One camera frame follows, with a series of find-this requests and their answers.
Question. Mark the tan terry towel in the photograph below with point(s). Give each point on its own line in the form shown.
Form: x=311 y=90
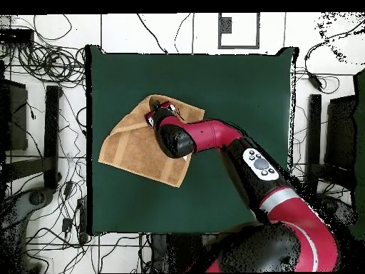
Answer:
x=134 y=154

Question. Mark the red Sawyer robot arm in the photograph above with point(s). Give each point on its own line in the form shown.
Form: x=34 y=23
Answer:
x=211 y=134

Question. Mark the flat black device box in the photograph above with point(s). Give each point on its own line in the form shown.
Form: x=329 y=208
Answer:
x=15 y=36

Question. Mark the dark green table cloth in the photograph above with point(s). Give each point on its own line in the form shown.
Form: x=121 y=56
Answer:
x=142 y=71
x=360 y=142

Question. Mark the grey square floor hatch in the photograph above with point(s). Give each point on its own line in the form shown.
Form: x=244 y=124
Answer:
x=225 y=25

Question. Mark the black power strip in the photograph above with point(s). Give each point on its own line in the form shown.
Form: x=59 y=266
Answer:
x=82 y=219

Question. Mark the black equipment box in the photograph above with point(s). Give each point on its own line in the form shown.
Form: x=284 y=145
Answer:
x=340 y=128
x=17 y=114

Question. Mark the black power adapter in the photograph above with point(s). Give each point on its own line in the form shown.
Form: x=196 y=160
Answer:
x=67 y=225
x=315 y=81

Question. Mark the grey black office chair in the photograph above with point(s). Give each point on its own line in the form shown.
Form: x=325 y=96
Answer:
x=17 y=208

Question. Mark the black table frame bar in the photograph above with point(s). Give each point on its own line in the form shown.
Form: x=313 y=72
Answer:
x=314 y=120
x=52 y=128

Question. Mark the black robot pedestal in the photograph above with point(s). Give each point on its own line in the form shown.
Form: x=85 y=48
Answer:
x=176 y=251

